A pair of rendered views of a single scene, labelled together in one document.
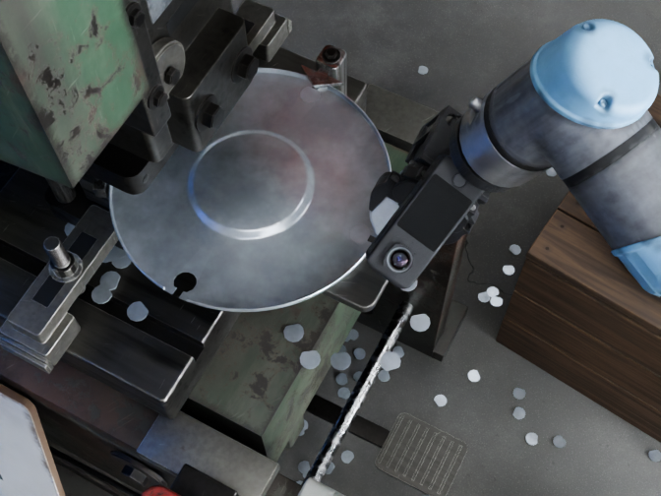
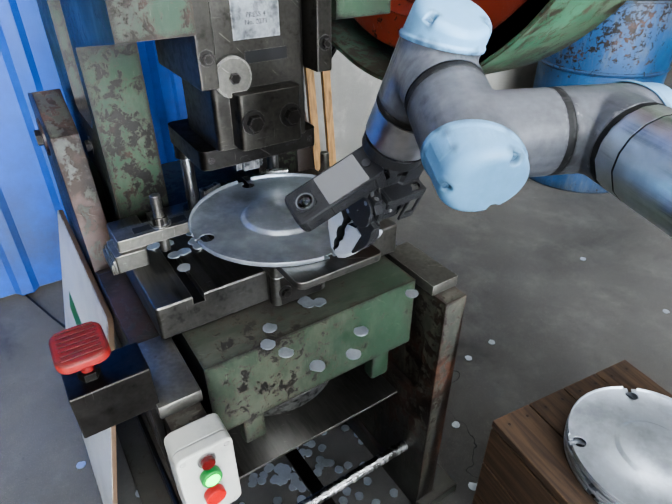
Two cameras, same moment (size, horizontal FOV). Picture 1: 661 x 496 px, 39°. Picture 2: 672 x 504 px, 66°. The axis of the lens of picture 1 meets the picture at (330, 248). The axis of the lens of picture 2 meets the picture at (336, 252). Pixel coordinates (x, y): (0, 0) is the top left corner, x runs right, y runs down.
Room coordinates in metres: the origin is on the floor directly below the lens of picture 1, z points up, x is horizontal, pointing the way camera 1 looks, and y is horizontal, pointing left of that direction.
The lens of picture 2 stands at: (-0.09, -0.32, 1.18)
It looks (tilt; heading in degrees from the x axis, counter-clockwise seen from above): 33 degrees down; 27
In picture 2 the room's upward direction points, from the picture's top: straight up
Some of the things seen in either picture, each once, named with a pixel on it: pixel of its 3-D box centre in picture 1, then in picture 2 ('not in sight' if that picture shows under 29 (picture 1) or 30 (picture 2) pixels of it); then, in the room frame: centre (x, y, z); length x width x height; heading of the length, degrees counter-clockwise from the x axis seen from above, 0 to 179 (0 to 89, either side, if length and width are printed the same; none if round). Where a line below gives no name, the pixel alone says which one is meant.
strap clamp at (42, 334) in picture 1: (60, 274); (155, 224); (0.43, 0.27, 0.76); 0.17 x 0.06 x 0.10; 150
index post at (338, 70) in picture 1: (331, 79); not in sight; (0.66, -0.01, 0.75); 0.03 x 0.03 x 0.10; 60
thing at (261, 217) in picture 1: (250, 182); (282, 213); (0.51, 0.08, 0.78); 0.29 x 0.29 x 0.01
